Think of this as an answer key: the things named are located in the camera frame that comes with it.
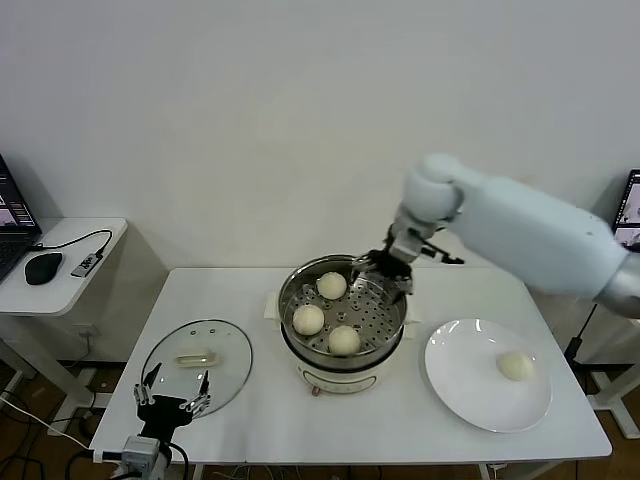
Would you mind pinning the round glass pot lid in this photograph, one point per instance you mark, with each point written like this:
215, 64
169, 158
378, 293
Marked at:
220, 387

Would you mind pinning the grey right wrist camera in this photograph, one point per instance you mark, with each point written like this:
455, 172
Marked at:
405, 245

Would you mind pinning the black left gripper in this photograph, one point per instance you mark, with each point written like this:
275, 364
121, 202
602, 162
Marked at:
165, 416

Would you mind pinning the black open laptop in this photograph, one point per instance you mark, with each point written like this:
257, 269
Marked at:
12, 250
629, 210

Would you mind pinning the white round plate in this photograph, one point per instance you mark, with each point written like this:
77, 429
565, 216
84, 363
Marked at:
460, 380

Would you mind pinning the black computer mouse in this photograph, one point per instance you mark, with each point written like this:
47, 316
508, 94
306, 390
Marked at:
42, 267

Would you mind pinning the perforated steel steamer basket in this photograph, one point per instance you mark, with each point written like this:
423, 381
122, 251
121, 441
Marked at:
370, 320

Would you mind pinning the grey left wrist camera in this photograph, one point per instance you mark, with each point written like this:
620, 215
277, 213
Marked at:
141, 451

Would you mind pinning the white wall socket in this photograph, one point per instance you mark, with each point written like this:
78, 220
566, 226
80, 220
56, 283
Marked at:
84, 330

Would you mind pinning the white steamed baozi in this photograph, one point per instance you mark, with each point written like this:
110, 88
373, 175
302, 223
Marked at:
308, 319
331, 285
344, 340
516, 366

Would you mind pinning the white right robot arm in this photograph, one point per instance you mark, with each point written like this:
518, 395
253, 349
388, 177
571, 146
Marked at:
525, 225

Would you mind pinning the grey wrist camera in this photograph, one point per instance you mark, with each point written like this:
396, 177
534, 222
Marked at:
405, 245
141, 451

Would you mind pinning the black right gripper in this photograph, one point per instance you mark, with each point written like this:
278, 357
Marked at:
389, 267

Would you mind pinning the grey usb hub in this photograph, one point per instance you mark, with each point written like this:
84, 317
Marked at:
85, 265

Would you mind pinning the black stick tool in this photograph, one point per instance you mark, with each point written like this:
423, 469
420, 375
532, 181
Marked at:
573, 346

